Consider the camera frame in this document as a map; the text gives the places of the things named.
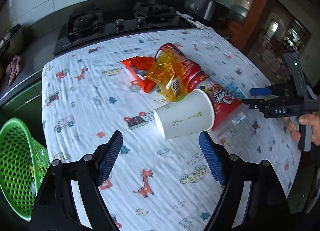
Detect black countertop appliance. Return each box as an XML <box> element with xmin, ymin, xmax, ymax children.
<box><xmin>184</xmin><ymin>0</ymin><xmax>229</xmax><ymax>21</ymax></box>

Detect green plastic mesh basket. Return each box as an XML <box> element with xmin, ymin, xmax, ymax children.
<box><xmin>1</xmin><ymin>118</ymin><xmax>50</xmax><ymax>222</ymax></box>

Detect right hand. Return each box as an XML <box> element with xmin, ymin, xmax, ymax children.
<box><xmin>284</xmin><ymin>113</ymin><xmax>320</xmax><ymax>146</ymax></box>

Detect orange snack packet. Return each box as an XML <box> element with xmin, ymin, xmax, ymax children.
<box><xmin>121</xmin><ymin>56</ymin><xmax>155</xmax><ymax>93</ymax></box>

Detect pink rag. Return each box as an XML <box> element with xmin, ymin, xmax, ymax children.
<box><xmin>5</xmin><ymin>55</ymin><xmax>23</xmax><ymax>86</ymax></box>

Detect white paper cup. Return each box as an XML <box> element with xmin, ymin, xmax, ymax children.
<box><xmin>153</xmin><ymin>89</ymin><xmax>215</xmax><ymax>140</ymax></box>

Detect black gas stove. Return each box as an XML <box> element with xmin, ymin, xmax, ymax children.
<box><xmin>53</xmin><ymin>2</ymin><xmax>195</xmax><ymax>55</ymax></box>

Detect red cola can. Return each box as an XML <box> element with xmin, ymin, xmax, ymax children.
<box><xmin>155</xmin><ymin>43</ymin><xmax>209</xmax><ymax>92</ymax></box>

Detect yellow plastic wrapper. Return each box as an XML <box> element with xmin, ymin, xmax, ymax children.
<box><xmin>146</xmin><ymin>49</ymin><xmax>187</xmax><ymax>102</ymax></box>

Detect red instant noodle cup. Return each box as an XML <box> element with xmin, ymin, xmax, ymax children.
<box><xmin>195</xmin><ymin>73</ymin><xmax>248</xmax><ymax>137</ymax></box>

